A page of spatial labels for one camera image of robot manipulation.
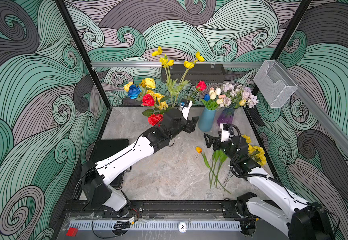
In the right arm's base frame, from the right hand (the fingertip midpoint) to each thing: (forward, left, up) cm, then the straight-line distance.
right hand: (210, 134), depth 79 cm
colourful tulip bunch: (+18, -4, +10) cm, 21 cm away
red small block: (-41, +66, -16) cm, 80 cm away
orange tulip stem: (0, +4, -18) cm, 18 cm away
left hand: (+2, +11, +16) cm, 20 cm away
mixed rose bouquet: (+7, +28, +16) cm, 33 cm away
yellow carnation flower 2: (-1, -28, -15) cm, 32 cm away
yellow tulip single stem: (-4, -7, -21) cm, 22 cm away
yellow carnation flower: (+7, -29, -16) cm, 33 cm away
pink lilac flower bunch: (+22, -17, +8) cm, 29 cm away
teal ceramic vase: (+17, -2, -9) cm, 20 cm away
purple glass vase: (+19, -16, -7) cm, 25 cm away
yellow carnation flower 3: (-6, -33, -16) cm, 37 cm away
